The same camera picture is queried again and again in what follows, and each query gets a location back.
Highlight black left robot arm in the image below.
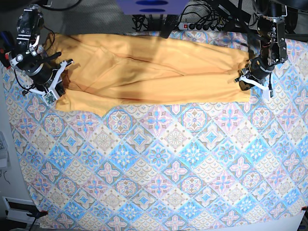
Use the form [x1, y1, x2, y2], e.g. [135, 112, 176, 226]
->
[234, 0, 288, 91]

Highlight blue base panel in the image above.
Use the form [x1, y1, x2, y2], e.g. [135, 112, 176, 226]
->
[116, 0, 189, 15]

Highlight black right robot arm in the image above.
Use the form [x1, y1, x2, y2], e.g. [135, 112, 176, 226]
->
[9, 4, 72, 102]

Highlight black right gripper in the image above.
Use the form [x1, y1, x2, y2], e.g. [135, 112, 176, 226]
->
[26, 60, 67, 97]

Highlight black red table clamp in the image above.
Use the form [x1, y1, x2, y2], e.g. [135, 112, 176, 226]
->
[0, 30, 15, 70]

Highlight white power strip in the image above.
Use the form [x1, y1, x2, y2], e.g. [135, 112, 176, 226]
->
[176, 22, 225, 31]

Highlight black clamp bottom left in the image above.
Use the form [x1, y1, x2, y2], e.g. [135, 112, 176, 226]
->
[26, 209, 48, 219]

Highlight patterned blue tile tablecloth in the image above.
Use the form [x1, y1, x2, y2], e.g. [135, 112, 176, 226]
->
[0, 40, 308, 231]

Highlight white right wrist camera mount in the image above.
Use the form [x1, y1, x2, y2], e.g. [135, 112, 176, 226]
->
[23, 59, 74, 105]

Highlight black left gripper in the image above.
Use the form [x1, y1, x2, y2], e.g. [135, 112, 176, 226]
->
[238, 57, 272, 90]

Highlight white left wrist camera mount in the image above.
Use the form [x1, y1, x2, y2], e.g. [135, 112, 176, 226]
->
[234, 67, 273, 100]

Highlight yellow T-shirt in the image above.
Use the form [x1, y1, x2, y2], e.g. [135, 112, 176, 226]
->
[46, 34, 250, 116]

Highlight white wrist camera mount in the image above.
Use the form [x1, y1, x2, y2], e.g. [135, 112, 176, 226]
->
[234, 67, 273, 100]
[23, 59, 74, 105]

